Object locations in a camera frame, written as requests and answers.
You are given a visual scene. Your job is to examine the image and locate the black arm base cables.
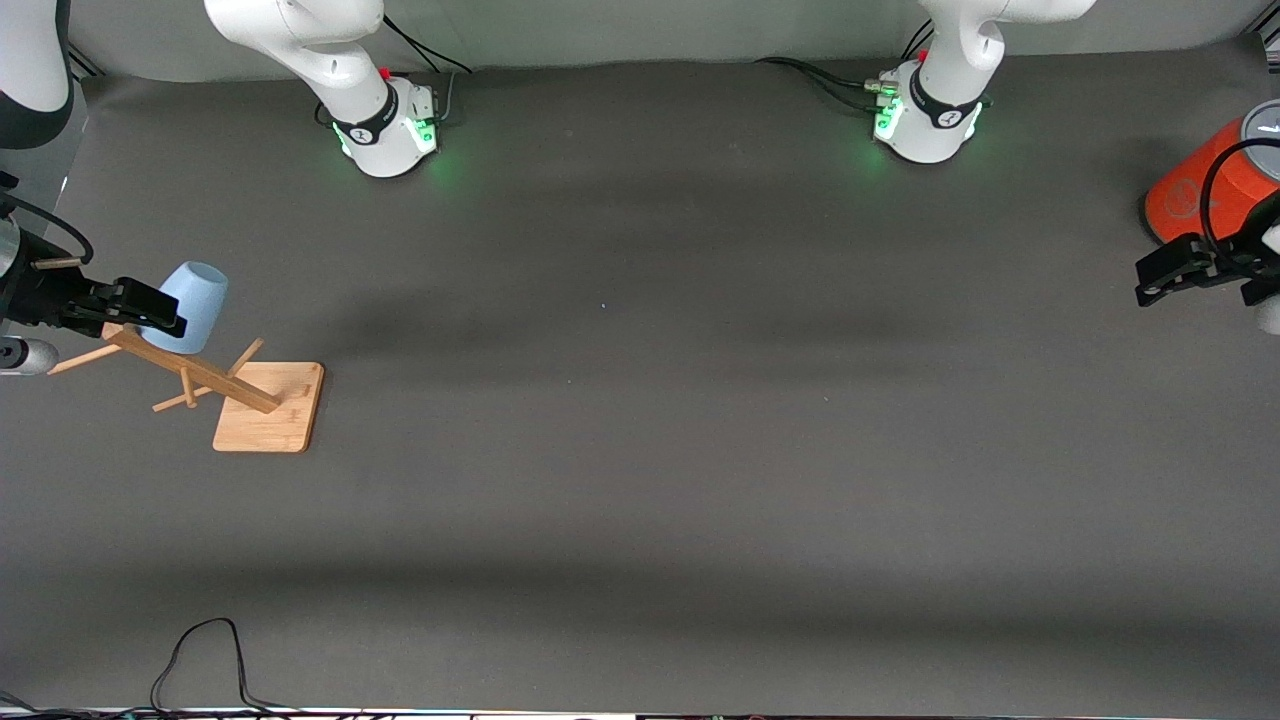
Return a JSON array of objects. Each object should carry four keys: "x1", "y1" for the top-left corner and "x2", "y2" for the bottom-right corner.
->
[
  {"x1": 383, "y1": 15, "x2": 471, "y2": 123},
  {"x1": 755, "y1": 20, "x2": 936, "y2": 113}
]

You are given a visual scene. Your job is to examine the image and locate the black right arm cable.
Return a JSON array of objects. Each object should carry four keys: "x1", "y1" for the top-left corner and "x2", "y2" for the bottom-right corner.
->
[{"x1": 0, "y1": 193, "x2": 95, "y2": 265}]

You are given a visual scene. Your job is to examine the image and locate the dark grey table cloth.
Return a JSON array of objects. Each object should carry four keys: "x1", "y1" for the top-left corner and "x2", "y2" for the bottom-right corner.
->
[{"x1": 0, "y1": 45, "x2": 1280, "y2": 716}]

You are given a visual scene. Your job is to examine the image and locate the wooden cup rack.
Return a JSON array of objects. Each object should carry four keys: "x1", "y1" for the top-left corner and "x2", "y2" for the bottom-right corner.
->
[{"x1": 46, "y1": 322, "x2": 327, "y2": 455}]

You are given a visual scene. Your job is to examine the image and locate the thin black looped cable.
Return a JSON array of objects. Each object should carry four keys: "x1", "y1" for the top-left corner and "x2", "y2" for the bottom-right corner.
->
[{"x1": 150, "y1": 618, "x2": 301, "y2": 713}]

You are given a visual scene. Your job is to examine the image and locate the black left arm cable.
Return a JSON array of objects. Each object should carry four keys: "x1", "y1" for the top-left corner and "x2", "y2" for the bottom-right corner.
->
[{"x1": 1199, "y1": 138, "x2": 1280, "y2": 263}]

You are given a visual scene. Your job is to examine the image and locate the light blue cup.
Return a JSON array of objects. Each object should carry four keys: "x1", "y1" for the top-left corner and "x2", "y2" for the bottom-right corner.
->
[{"x1": 140, "y1": 261, "x2": 230, "y2": 355}]

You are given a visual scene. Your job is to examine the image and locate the orange cylindrical can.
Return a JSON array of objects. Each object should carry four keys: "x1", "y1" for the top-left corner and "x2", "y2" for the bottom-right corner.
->
[{"x1": 1143, "y1": 100, "x2": 1280, "y2": 249}]

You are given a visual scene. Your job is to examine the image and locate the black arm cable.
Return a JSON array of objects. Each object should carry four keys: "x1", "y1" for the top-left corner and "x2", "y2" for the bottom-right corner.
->
[
  {"x1": 0, "y1": 193, "x2": 95, "y2": 265},
  {"x1": 1199, "y1": 138, "x2": 1280, "y2": 263}
]

